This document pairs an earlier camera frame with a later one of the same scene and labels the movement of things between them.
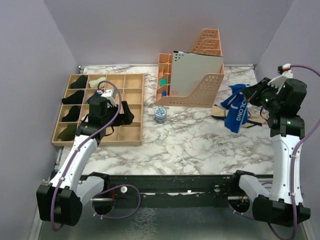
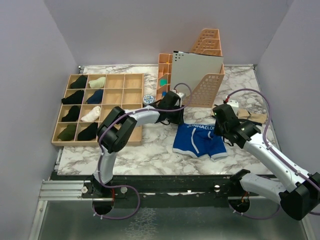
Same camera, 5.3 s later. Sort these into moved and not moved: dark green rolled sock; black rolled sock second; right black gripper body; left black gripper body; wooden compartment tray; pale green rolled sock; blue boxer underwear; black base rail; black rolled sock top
Moved: left black gripper body; blue boxer underwear; right black gripper body
Not moved: black rolled sock second; pale green rolled sock; black rolled sock top; wooden compartment tray; dark green rolled sock; black base rail
